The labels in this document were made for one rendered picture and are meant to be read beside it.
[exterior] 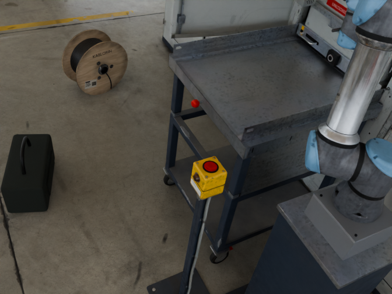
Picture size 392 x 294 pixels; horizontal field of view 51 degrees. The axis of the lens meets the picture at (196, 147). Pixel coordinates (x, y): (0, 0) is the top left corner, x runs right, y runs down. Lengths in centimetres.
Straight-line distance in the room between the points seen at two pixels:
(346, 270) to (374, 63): 61
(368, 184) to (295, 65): 84
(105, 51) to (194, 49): 109
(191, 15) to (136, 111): 106
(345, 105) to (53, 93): 225
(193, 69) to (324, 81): 57
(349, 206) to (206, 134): 156
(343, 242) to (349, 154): 28
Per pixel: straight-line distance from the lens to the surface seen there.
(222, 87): 166
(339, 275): 133
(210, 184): 124
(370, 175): 122
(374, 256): 142
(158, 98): 294
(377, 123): 189
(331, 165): 119
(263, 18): 212
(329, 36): 199
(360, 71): 110
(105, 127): 270
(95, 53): 276
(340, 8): 194
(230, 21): 204
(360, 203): 129
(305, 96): 174
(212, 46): 186
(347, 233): 129
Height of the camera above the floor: 180
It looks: 44 degrees down
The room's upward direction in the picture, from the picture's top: 9 degrees clockwise
